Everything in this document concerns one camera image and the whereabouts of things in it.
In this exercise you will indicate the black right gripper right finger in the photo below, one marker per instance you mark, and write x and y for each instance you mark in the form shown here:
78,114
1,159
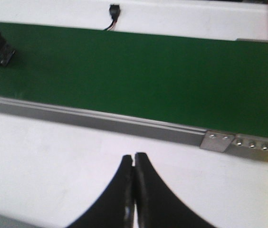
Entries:
157,205

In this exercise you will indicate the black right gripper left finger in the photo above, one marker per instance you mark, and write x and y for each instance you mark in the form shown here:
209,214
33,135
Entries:
114,208

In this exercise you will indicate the green conveyor belt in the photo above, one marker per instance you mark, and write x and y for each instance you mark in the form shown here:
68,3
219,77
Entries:
214,84

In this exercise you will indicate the aluminium conveyor frame rail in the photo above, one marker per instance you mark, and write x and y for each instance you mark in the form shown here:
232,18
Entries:
236,144

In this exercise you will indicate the black sensor with cable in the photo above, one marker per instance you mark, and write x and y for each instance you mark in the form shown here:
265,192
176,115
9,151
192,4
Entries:
114,11

